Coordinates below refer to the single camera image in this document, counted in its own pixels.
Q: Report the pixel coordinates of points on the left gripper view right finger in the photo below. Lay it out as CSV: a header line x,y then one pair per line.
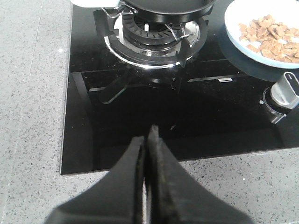
x,y
177,198

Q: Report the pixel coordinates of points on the brown meat pieces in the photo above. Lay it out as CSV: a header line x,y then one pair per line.
x,y
270,39

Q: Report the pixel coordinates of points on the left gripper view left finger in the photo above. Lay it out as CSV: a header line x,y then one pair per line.
x,y
115,199

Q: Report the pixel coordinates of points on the left black pan support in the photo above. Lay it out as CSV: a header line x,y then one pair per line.
x,y
190,37

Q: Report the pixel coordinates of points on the left black gas burner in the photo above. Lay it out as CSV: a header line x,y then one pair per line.
x,y
139,31

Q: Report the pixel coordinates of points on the black glass gas cooktop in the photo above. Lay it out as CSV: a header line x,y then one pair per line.
x,y
218,104

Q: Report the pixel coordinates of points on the black frying pan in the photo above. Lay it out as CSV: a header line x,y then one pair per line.
x,y
160,11

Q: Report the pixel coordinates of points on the light blue plate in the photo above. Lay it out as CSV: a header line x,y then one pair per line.
x,y
244,11

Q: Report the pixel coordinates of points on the silver left stove knob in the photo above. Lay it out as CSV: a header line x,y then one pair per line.
x,y
279,99

